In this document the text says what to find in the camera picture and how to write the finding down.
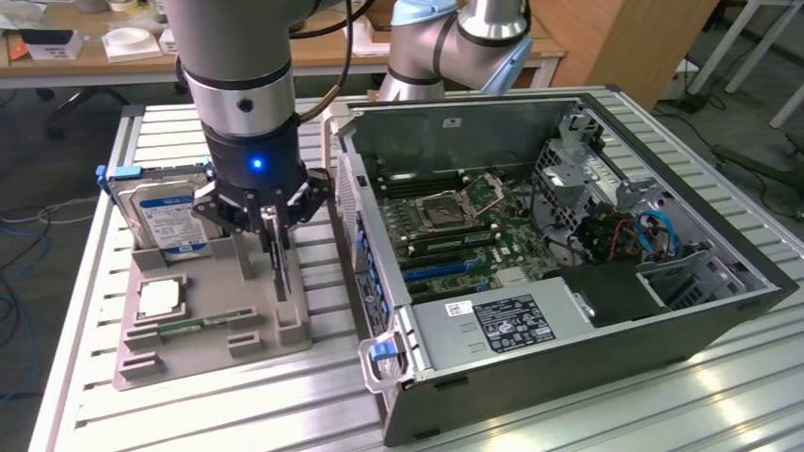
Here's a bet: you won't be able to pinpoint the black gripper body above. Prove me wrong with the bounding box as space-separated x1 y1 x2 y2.
204 115 313 208

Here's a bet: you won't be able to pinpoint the low profile graphics card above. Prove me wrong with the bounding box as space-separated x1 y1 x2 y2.
260 204 297 302

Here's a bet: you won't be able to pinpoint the hard disk in blue caddy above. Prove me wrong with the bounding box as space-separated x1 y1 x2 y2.
93 157 227 263

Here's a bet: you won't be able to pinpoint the blue card retainer clips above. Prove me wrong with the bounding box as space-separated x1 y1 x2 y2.
349 211 385 302

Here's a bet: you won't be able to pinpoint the CPU socket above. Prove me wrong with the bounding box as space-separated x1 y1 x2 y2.
412 191 480 233

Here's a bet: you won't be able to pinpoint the silver CPU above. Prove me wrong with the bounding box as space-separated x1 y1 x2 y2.
136 280 185 318

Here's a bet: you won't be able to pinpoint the grey parts rack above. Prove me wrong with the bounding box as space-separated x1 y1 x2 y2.
111 225 315 392

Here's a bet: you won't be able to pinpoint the black expansion slot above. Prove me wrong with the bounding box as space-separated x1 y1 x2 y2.
401 252 473 272

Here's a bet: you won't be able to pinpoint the green RAM stick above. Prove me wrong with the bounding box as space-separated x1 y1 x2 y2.
155 312 235 336

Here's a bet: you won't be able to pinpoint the blue expansion slot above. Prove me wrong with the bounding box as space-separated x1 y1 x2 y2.
401 261 477 284

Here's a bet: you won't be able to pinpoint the metal socket cover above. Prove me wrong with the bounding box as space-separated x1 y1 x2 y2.
461 171 508 218

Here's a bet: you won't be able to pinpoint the white box on desk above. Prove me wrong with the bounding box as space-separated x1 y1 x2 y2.
101 26 163 63

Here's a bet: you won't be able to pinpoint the black chair base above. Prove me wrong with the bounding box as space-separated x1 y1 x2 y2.
36 87 189 140

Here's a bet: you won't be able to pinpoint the white paper stack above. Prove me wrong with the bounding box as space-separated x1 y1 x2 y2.
351 19 395 57

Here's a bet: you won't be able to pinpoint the wooden desk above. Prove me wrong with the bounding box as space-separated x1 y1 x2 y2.
0 0 567 90

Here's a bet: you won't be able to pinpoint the silver power supply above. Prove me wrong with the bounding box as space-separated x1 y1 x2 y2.
401 277 596 372

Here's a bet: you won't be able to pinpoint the green motherboard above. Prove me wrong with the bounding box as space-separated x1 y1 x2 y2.
369 174 567 303

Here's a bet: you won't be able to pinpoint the cardboard box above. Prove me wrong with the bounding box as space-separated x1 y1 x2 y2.
367 0 399 32

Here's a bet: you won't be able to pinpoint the white box with black lid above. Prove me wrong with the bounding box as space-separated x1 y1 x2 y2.
17 28 84 61

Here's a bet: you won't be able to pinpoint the metal disk bay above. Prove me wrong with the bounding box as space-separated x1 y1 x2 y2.
531 138 629 227

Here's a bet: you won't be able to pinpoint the open black PC case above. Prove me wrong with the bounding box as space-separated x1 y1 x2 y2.
319 91 799 447

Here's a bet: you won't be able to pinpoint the grey perforated disk bay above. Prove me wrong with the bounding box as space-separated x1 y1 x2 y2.
635 249 749 313

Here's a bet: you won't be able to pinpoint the white box with red button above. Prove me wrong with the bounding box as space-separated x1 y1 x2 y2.
668 58 703 95

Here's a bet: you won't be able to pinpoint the black stand base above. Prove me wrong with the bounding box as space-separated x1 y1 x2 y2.
712 143 804 183

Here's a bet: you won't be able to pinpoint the white floor cable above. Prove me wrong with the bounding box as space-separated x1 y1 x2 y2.
0 197 105 225

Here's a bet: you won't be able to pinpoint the blue floor cable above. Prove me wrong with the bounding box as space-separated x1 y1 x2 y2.
0 225 52 406

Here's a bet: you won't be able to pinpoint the dark arm cable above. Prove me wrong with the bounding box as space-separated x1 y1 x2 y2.
288 0 379 123

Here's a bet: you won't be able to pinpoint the black connector with red wires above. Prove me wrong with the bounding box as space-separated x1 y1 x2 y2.
575 214 636 263

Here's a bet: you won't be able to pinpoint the blue wire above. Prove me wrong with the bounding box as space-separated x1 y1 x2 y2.
633 211 684 261

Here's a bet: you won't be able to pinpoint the white table frame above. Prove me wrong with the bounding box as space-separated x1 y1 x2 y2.
687 0 804 128

